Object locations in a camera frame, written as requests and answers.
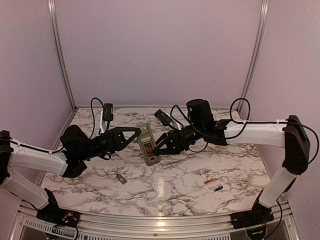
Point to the right aluminium frame post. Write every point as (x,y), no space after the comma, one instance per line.
(258,42)

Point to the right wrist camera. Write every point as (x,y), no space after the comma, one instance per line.
(167,120)

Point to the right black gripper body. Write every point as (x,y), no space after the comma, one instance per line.
(184,142)

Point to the orange battery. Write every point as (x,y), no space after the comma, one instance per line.
(209,181)

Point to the aluminium frame post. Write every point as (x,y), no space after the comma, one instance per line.
(59,52)
(258,42)

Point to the front aluminium rail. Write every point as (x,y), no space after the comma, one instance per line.
(98,226)

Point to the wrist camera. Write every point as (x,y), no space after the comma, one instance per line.
(106,117)
(167,120)

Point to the grey remote control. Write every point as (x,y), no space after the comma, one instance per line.
(147,144)

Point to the grey battery cover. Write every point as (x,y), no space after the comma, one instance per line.
(121,179)

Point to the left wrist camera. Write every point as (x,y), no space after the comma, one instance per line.
(106,117)

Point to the black green battery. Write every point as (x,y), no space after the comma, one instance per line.
(218,188)

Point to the left aluminium frame post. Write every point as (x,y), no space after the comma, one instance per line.
(59,52)

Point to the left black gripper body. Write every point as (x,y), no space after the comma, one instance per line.
(88,152)

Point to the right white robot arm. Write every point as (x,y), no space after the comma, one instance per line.
(289,134)

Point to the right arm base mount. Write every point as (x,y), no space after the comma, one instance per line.
(249,218)

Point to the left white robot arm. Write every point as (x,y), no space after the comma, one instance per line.
(14,154)

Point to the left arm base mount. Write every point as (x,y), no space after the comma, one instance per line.
(59,216)

